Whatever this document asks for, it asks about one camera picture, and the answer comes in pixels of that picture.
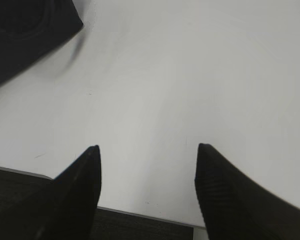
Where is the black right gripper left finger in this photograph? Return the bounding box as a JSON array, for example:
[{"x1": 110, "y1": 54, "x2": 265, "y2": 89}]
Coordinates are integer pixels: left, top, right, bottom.
[{"x1": 39, "y1": 145, "x2": 102, "y2": 240}]

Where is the navy blue lunch bag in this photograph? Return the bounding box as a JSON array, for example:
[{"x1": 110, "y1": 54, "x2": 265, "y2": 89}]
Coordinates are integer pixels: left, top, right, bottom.
[{"x1": 0, "y1": 0, "x2": 84, "y2": 86}]

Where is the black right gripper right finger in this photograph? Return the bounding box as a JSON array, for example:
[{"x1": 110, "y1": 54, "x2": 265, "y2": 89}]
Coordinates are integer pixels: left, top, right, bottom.
[{"x1": 194, "y1": 143, "x2": 300, "y2": 240}]

